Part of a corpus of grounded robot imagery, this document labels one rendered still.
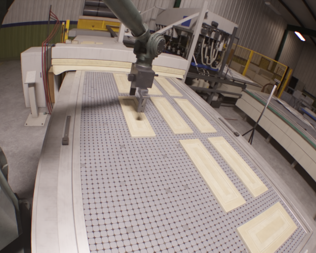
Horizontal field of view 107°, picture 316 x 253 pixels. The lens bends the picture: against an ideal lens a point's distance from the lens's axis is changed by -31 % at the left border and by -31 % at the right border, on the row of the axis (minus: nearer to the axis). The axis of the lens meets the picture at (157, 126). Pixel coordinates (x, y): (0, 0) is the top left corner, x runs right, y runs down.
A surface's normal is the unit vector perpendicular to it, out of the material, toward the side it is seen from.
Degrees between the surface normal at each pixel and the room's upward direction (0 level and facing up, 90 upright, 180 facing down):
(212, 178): 11
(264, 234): 0
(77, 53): 90
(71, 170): 0
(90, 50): 90
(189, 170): 0
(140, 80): 90
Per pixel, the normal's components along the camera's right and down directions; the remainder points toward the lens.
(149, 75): 0.34, 0.58
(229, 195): 0.29, -0.68
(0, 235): 0.83, 0.45
